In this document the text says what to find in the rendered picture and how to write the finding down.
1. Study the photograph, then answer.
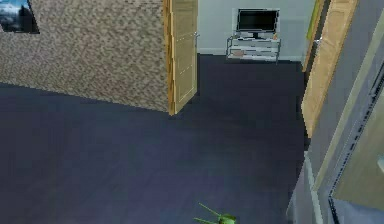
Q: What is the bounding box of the white television stand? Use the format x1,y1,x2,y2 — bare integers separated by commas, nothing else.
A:
226,34,282,63

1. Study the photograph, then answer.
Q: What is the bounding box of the black television set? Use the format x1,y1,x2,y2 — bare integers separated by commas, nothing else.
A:
236,8,280,40

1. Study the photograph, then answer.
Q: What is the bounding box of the grey room door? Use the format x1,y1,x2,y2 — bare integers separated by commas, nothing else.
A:
328,63,384,224

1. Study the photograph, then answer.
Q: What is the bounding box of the light wooden room door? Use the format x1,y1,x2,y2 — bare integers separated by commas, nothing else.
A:
301,0,359,138
162,0,199,116

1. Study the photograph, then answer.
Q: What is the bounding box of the framed dark landscape picture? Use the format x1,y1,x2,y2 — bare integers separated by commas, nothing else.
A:
0,0,41,35

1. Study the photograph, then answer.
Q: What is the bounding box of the green house plant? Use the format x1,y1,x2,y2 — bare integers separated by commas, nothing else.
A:
193,202,238,224

